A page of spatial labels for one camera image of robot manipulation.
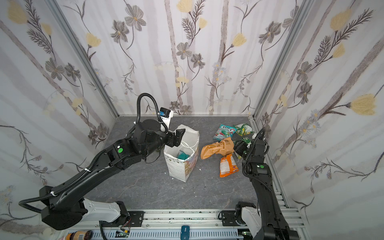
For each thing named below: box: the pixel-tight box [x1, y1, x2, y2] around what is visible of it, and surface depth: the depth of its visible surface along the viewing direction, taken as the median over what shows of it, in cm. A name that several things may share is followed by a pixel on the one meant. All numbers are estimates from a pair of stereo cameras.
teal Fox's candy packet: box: [213, 124, 238, 142], surface depth 109 cm
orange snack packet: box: [219, 153, 239, 178], surface depth 90 cm
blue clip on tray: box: [180, 225, 190, 240], surface depth 71 cm
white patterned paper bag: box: [163, 124, 200, 183], surface depth 74 cm
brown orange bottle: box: [63, 230, 93, 240], surface depth 68 cm
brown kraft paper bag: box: [200, 137, 235, 160], surface depth 95 cm
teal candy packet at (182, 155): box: [177, 150, 191, 160], surface depth 97 cm
